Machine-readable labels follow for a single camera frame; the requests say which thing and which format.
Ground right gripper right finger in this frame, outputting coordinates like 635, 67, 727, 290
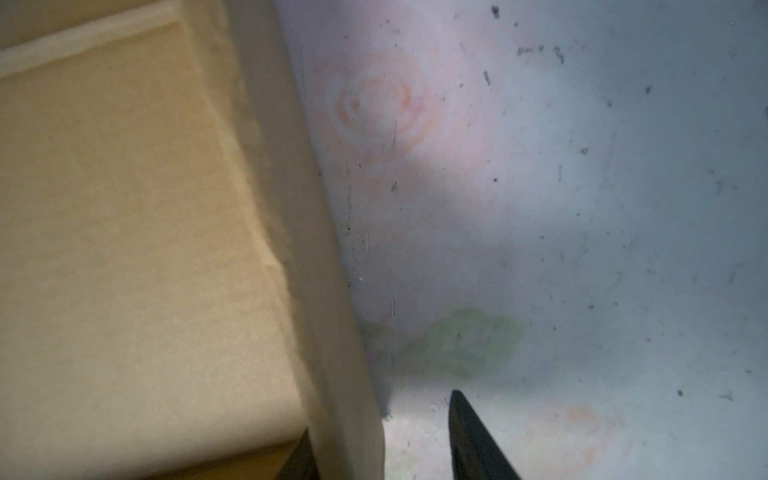
448, 390, 521, 480

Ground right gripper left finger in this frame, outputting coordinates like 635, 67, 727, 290
275, 430, 321, 480

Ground brown cardboard box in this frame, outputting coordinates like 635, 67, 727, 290
1, 1, 385, 479

